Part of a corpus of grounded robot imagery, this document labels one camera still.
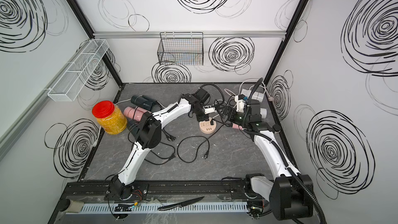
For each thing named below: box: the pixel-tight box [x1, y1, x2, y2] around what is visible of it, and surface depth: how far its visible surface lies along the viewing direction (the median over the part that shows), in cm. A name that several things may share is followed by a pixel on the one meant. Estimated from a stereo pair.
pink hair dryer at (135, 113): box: [123, 106, 152, 122], surface depth 98 cm
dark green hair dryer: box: [130, 94, 163, 112], surface depth 105 cm
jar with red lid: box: [92, 100, 128, 135], surface depth 88 cm
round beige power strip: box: [199, 116, 217, 135], surface depth 96 cm
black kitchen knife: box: [157, 196, 205, 211], surface depth 72 cm
